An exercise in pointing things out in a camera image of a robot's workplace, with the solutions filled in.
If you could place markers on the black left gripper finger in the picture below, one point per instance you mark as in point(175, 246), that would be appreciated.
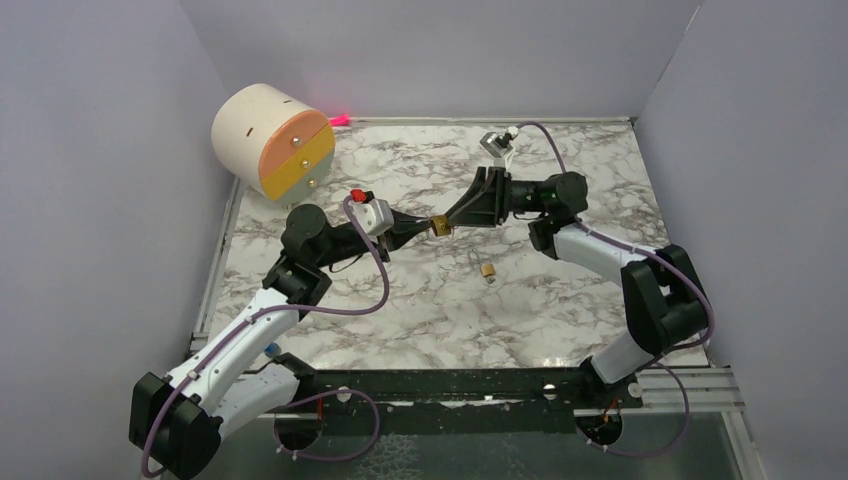
point(403, 220)
point(398, 238)

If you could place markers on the small brass padlock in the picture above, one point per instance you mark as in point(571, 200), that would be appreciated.
point(487, 270)

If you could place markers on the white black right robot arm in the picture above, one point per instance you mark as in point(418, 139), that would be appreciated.
point(665, 306)

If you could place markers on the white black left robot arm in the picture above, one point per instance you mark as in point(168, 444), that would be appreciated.
point(294, 287)

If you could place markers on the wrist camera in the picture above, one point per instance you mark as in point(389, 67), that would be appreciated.
point(499, 145)
point(373, 214)

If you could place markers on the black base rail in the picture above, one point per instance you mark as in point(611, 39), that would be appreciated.
point(404, 402)

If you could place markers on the pink marker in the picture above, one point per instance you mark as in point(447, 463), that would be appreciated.
point(340, 121)

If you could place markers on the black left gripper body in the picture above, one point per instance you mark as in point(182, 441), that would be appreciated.
point(388, 244)

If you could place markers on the round cream drawer box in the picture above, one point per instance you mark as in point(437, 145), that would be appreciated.
point(276, 144)

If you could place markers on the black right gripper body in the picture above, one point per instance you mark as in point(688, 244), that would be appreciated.
point(504, 196)

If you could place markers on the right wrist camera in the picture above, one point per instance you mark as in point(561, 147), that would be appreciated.
point(499, 145)

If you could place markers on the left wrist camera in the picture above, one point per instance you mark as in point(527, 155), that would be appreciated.
point(373, 214)

